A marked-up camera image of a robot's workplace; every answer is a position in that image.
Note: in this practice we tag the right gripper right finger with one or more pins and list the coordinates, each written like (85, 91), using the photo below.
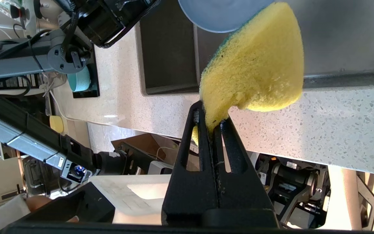
(245, 201)

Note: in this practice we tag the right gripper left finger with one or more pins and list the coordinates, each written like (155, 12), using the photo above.
(190, 201)

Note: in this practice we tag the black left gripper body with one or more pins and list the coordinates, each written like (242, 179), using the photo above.
(131, 13)

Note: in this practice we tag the teal bowl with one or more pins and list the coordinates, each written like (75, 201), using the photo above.
(78, 79)

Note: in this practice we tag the large blue-grey plate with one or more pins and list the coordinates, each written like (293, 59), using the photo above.
(219, 16)

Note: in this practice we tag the yellow sponge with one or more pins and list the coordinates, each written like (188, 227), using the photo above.
(255, 61)

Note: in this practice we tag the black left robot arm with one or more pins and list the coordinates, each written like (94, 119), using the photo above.
(28, 58)

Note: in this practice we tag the stainless steel sink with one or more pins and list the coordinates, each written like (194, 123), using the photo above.
(167, 48)

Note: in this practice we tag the person's bare hand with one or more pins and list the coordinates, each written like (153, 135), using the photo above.
(39, 203)

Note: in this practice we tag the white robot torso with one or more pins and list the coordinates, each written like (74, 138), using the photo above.
(135, 195)

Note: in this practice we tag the brown cardboard sheet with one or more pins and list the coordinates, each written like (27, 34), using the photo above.
(141, 144)

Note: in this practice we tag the yellow foam block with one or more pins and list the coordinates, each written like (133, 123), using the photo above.
(57, 124)

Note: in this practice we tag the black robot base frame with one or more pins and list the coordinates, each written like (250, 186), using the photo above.
(297, 191)

